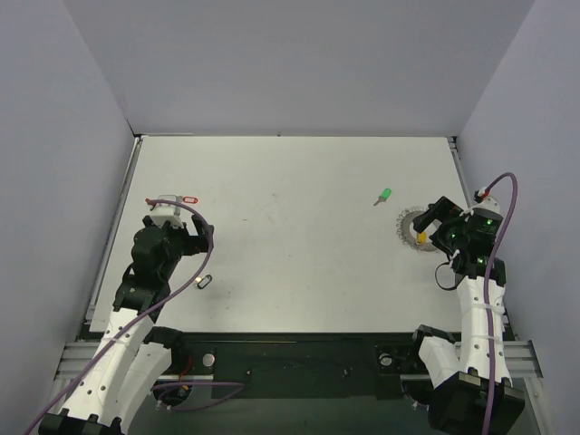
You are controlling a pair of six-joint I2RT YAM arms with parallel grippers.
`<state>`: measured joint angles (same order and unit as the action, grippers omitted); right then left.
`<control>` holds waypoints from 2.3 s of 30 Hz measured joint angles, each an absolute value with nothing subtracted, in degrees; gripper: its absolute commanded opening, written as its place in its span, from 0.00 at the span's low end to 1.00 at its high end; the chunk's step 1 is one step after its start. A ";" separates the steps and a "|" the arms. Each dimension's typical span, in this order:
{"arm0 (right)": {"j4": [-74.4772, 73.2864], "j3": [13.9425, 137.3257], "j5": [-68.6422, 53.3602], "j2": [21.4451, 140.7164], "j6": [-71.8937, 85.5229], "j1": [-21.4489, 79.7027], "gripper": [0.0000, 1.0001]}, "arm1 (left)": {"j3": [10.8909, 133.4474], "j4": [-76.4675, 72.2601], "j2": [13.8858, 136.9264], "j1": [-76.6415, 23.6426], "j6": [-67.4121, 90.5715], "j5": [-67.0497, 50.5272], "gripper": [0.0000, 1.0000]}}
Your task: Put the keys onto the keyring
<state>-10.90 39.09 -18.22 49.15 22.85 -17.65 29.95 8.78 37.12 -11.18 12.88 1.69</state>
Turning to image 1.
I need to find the small black keyring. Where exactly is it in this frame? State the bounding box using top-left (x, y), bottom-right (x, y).
top-left (195, 274), bottom-right (213, 290)

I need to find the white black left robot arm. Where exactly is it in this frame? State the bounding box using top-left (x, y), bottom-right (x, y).
top-left (36, 213), bottom-right (214, 434)

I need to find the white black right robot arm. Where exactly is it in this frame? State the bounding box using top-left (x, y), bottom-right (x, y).
top-left (404, 197), bottom-right (525, 434)

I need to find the key with red tag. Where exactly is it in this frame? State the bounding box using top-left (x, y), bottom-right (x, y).
top-left (179, 196), bottom-right (198, 205)

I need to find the metal disc with key rings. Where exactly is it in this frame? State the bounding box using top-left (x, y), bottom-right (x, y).
top-left (396, 207), bottom-right (440, 253)

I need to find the key with green cap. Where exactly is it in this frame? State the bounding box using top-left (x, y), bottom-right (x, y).
top-left (373, 188), bottom-right (392, 207)

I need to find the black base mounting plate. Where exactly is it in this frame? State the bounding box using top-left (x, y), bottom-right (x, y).
top-left (166, 333), bottom-right (432, 401)

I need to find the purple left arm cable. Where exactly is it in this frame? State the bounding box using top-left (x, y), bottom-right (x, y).
top-left (20, 198), bottom-right (215, 435)

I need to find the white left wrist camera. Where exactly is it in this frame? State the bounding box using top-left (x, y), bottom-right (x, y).
top-left (150, 203), bottom-right (184, 228)

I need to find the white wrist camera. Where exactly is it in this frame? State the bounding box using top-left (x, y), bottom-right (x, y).
top-left (150, 203), bottom-right (184, 228)
top-left (473, 187), bottom-right (502, 218)

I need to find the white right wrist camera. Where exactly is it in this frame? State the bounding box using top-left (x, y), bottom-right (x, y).
top-left (473, 187), bottom-right (502, 218)

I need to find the aluminium frame rail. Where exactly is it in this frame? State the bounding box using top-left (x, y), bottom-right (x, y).
top-left (54, 342), bottom-right (100, 380)

